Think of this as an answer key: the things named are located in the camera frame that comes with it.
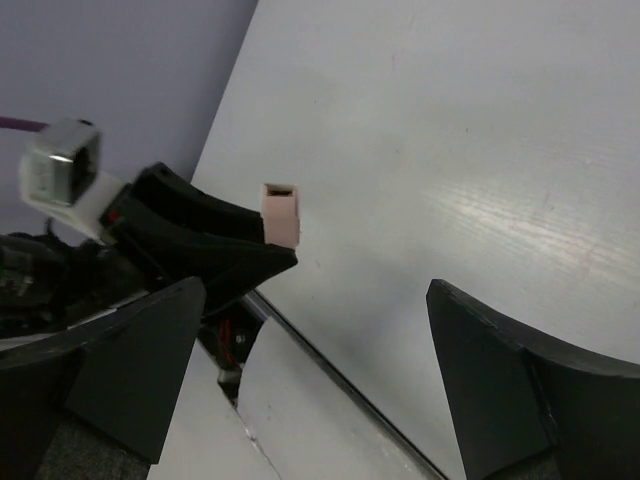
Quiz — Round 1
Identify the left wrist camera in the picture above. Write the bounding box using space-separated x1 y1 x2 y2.
18 118 125 240

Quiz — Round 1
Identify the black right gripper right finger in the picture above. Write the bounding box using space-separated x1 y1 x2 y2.
426 279 639 479

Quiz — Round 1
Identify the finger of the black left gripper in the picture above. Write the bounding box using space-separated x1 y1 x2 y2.
114 197 298 314

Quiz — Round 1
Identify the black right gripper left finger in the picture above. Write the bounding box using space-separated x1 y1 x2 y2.
1 278 206 479

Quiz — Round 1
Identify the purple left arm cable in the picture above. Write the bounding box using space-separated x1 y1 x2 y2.
0 114 51 134

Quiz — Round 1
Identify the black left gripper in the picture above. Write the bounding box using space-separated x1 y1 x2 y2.
0 161 266 331

